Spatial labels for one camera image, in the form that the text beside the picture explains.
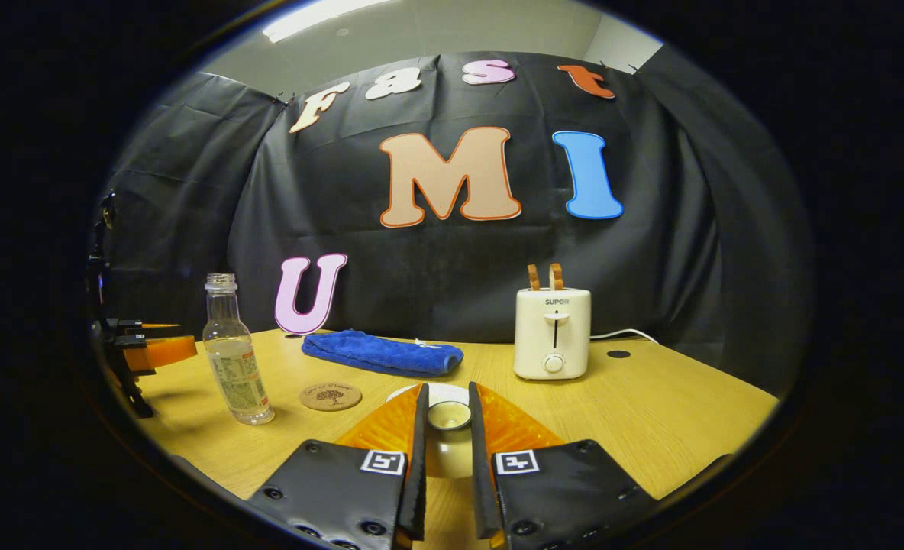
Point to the white toaster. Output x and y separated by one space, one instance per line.
551 336

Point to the cream teacup lid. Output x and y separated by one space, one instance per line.
450 447

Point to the bread slice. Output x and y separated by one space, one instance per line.
533 278
556 276

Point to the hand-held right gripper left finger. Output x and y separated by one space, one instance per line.
420 458

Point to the round cork coaster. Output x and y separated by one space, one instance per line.
330 396

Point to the blue folded towel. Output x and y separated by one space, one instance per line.
383 353

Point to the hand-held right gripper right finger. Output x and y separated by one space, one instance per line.
480 473

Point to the clear water bottle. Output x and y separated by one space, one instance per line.
234 359

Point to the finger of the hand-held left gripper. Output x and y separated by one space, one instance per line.
166 353

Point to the black backdrop cloth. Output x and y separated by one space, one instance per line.
437 275

